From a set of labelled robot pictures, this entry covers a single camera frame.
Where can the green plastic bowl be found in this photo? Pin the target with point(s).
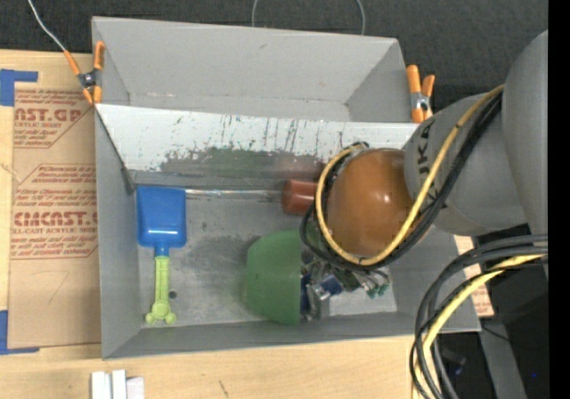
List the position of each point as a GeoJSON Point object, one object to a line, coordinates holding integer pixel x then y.
{"type": "Point", "coordinates": [274, 277]}

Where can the grey metal bin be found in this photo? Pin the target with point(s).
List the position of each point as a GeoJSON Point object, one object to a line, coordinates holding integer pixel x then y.
{"type": "Point", "coordinates": [231, 76]}

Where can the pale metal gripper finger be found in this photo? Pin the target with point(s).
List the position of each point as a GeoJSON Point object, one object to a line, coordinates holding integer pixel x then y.
{"type": "Point", "coordinates": [321, 291]}
{"type": "Point", "coordinates": [321, 309]}

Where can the brown cardboard board red print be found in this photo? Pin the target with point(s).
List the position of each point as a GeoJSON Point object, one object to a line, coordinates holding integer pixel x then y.
{"type": "Point", "coordinates": [53, 192]}

